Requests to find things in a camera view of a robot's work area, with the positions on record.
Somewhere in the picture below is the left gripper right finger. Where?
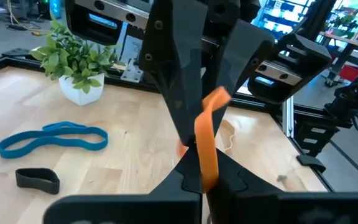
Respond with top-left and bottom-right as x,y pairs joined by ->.
205,149 -> 358,224

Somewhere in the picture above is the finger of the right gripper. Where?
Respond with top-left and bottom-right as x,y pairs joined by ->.
139,0 -> 209,147
202,20 -> 275,138

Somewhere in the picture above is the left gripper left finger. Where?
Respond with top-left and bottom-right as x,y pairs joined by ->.
44,146 -> 203,224

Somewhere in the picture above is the blue rubber band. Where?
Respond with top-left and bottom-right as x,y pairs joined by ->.
0,120 -> 109,159

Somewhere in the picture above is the wide orange rubber band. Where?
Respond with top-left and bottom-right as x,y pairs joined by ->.
177,86 -> 232,194

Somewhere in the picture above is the beige rubber band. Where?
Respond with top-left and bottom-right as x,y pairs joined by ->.
219,119 -> 239,154

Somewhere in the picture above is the small black rubber band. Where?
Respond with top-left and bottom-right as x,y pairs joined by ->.
15,167 -> 60,195

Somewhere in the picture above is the red storage bin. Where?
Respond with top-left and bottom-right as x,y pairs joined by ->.
339,63 -> 358,82

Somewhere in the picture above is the silver aluminium bar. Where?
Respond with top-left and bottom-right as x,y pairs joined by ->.
281,95 -> 295,138

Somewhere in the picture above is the black table edge clamp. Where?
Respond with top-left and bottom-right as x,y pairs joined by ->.
296,154 -> 327,174

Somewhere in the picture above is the wooden work table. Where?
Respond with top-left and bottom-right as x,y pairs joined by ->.
318,30 -> 358,88

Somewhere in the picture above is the green plant in white pot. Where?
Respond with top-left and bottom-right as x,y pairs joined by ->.
29,11 -> 126,106

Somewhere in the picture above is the silver mounting bracket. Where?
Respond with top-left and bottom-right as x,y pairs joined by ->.
120,58 -> 145,84

